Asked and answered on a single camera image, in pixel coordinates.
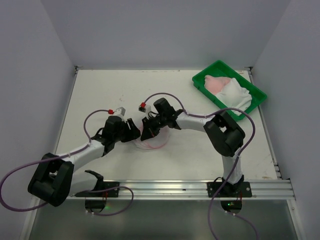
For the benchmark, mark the white mesh laundry bag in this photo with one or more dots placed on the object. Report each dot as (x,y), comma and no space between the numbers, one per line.
(154,143)

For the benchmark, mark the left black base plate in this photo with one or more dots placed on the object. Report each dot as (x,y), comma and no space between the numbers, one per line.
(114,189)

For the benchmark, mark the aluminium mounting rail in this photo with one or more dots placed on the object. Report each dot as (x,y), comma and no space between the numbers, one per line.
(198,190)

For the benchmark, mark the green plastic tray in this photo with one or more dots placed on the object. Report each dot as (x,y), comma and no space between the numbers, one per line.
(221,69)

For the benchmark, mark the white garment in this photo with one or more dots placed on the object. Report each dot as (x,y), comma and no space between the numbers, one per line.
(232,95)

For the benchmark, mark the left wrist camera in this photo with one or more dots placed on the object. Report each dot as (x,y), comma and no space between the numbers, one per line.
(120,112)

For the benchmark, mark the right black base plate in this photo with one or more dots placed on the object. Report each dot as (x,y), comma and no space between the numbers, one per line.
(241,188)

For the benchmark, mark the pink bra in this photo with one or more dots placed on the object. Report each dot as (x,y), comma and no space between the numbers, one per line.
(215,84)

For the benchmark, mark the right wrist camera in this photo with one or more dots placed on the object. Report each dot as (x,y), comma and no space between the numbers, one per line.
(145,109)

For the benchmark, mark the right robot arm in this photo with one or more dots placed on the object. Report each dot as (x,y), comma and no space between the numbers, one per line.
(226,136)

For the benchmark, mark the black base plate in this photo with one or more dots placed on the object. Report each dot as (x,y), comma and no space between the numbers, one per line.
(114,189)
(241,188)

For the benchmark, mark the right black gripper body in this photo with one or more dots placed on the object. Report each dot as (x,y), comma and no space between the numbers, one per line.
(152,125)

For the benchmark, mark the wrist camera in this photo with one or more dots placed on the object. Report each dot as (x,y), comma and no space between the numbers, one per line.
(145,109)
(120,112)

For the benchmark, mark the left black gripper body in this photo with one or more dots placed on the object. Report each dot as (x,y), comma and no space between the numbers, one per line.
(128,129)

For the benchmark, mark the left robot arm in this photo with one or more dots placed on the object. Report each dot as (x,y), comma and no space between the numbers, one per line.
(54,179)

